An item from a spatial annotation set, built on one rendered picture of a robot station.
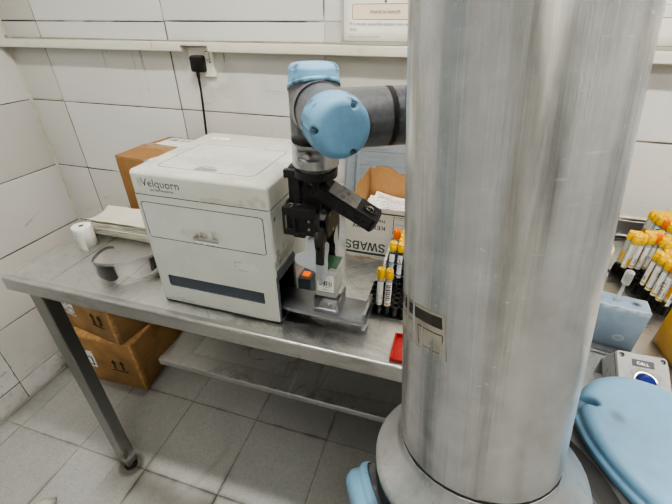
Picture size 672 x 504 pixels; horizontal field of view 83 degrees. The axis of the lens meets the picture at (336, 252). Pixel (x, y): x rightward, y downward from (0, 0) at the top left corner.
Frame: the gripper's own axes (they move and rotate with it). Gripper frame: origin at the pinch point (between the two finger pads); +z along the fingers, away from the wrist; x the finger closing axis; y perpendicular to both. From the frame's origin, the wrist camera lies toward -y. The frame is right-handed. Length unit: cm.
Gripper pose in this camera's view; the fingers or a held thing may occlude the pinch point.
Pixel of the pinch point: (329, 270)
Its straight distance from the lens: 71.9
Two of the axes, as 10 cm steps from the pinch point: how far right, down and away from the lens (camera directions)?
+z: 0.0, 8.5, 5.3
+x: -2.9, 5.1, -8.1
